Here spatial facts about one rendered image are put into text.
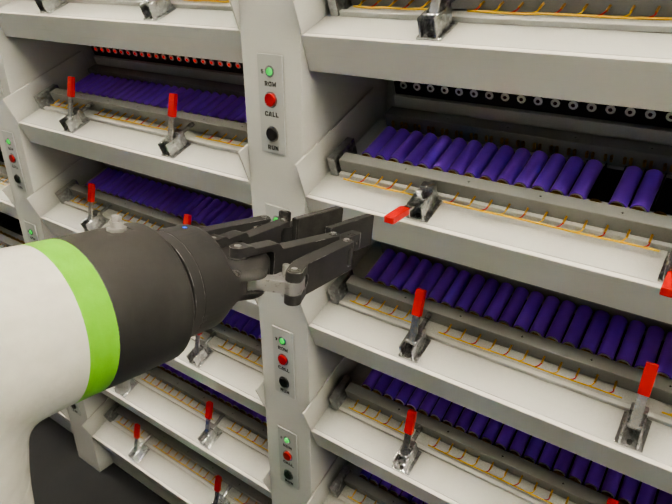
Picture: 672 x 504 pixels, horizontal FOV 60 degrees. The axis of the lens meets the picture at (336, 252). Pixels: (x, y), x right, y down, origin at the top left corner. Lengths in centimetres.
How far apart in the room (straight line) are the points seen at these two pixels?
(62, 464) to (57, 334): 148
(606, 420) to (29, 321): 60
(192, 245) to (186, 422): 94
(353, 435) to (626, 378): 41
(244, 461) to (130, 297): 89
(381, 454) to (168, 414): 56
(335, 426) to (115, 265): 67
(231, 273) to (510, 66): 34
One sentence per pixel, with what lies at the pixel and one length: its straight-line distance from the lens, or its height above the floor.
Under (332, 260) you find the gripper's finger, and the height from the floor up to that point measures 97.
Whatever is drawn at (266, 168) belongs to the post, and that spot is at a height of 93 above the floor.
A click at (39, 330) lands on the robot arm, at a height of 102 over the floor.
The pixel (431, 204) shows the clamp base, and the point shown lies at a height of 93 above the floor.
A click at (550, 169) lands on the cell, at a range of 71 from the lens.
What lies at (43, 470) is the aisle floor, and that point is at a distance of 179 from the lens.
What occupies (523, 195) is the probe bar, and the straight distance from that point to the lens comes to 67.
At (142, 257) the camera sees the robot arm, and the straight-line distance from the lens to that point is 35.
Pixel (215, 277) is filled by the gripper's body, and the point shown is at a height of 100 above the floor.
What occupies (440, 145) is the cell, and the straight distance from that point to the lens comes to 76.
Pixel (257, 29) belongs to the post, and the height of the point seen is 111.
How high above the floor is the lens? 117
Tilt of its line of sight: 26 degrees down
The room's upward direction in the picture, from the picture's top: straight up
